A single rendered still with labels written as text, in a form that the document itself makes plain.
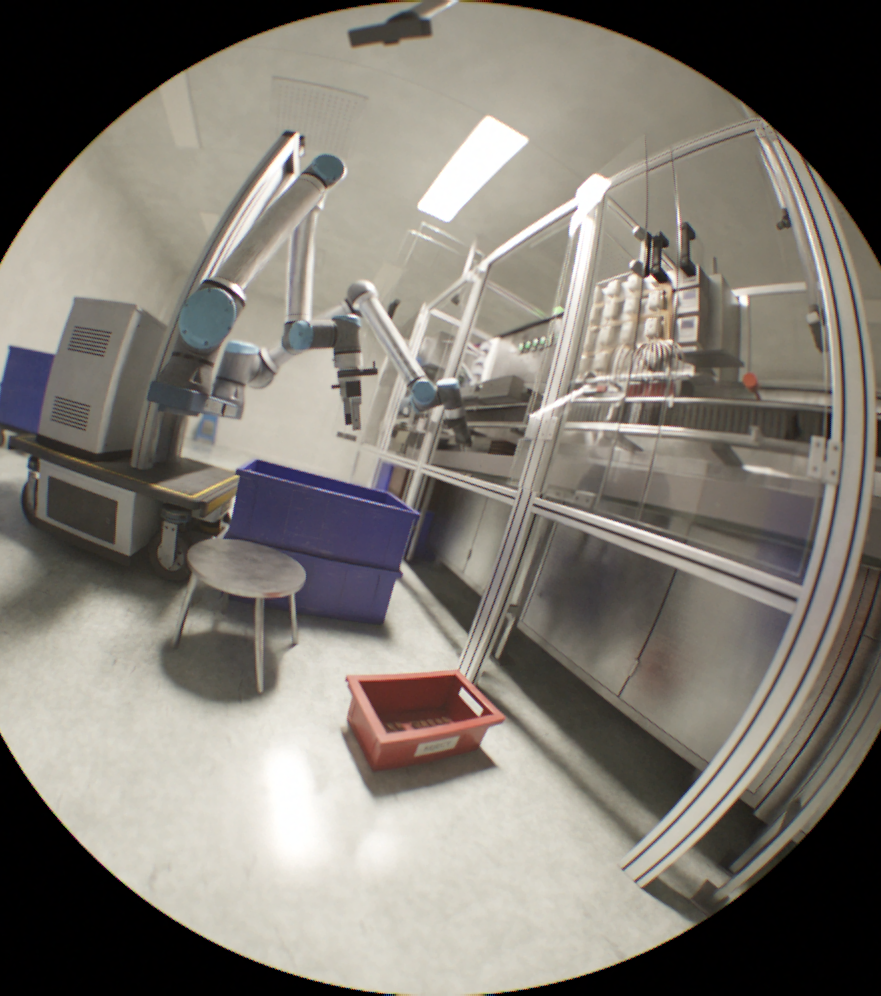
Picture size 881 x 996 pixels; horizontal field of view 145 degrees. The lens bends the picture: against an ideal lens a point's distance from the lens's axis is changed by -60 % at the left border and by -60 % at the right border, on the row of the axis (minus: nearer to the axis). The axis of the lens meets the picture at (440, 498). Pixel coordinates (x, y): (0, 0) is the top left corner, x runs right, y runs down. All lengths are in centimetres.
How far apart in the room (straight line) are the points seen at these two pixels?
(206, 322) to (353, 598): 94
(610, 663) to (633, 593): 22
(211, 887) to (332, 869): 19
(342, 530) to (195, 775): 81
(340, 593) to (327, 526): 24
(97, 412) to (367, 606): 114
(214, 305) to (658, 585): 135
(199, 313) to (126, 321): 43
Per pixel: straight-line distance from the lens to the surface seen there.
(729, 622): 94
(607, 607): 111
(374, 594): 121
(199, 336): 94
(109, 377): 130
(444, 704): 96
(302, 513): 109
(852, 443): 63
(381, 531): 113
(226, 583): 76
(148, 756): 74
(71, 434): 140
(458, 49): 233
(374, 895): 63
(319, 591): 118
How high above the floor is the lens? 59
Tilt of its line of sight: 4 degrees down
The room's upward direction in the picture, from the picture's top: 17 degrees clockwise
